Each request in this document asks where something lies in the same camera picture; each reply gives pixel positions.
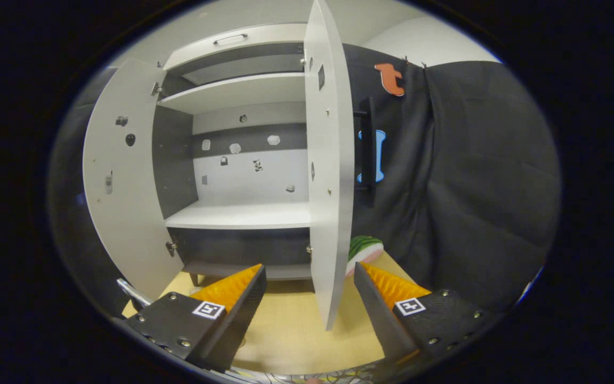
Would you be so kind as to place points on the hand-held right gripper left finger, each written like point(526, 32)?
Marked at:
point(232, 330)

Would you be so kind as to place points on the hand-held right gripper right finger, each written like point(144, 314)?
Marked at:
point(384, 325)

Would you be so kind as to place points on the white cabinet door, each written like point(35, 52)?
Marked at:
point(126, 213)
point(331, 186)

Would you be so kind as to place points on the white grey cabinet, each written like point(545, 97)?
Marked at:
point(243, 186)

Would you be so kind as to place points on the white cabinet shelf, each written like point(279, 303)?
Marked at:
point(243, 90)

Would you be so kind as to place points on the white cabinet drawer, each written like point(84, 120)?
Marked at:
point(264, 40)

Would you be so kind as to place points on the watermelon slice toy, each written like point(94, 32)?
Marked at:
point(363, 250)

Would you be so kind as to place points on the black backdrop cloth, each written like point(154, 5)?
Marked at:
point(472, 160)

